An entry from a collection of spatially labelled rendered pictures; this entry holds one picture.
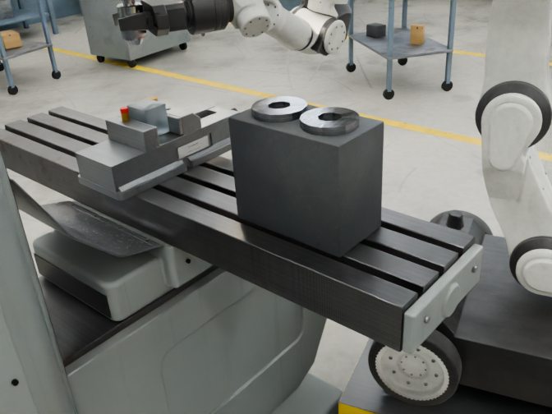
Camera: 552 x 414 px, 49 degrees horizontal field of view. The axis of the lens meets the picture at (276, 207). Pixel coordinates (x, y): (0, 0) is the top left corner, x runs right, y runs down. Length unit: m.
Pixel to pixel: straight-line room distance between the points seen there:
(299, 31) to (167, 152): 0.40
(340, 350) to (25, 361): 1.37
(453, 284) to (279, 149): 0.33
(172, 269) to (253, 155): 0.33
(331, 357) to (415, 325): 1.31
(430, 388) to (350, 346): 0.80
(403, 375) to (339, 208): 0.63
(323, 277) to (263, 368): 0.73
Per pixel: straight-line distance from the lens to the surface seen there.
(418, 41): 4.76
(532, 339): 1.43
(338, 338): 2.24
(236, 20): 1.26
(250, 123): 0.96
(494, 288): 1.56
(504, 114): 1.27
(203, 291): 1.31
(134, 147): 1.24
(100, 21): 5.94
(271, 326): 1.57
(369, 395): 1.49
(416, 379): 1.44
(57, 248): 1.31
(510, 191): 1.38
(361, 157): 0.92
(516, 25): 1.27
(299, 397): 1.76
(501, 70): 1.30
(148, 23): 1.20
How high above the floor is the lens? 1.46
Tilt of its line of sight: 28 degrees down
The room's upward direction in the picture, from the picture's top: 4 degrees counter-clockwise
